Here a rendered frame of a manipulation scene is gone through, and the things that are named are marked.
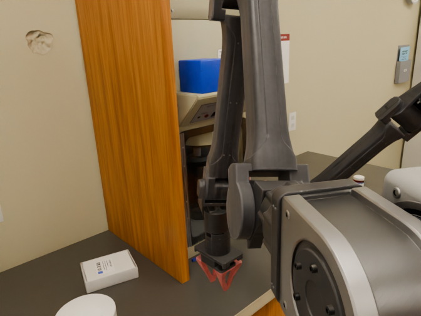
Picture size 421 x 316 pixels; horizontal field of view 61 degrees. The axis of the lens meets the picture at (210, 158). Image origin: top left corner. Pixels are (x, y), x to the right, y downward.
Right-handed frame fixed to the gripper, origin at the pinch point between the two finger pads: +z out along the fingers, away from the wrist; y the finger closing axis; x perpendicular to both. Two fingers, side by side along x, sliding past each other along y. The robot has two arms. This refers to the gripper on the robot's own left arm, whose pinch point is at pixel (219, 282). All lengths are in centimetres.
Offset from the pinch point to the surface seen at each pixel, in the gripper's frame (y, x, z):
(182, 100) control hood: 28.0, -13.8, -38.9
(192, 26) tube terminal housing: 33, -23, -59
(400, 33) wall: 77, -288, -54
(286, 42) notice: 76, -127, -52
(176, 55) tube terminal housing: 33, -17, -51
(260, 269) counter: 10.9, -27.8, 16.2
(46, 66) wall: 76, 6, -48
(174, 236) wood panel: 25.7, -5.7, 0.7
